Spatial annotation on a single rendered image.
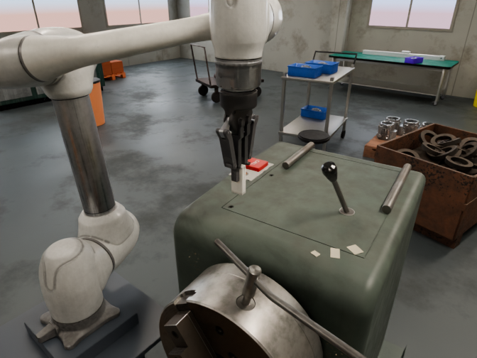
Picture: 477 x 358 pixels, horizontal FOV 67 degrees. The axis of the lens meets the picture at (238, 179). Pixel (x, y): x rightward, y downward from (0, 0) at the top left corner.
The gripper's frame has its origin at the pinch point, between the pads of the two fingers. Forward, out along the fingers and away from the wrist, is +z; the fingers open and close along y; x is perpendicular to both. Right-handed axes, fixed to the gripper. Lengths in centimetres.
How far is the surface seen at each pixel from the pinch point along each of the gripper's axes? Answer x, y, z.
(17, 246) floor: -225, -32, 135
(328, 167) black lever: 18.0, -6.4, -4.9
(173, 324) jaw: 5.2, 28.7, 15.0
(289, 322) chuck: 22.1, 17.3, 14.7
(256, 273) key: 17.3, 21.0, 3.1
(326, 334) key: 30.5, 24.7, 4.8
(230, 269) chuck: 7.7, 14.7, 11.6
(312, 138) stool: -72, -231, 77
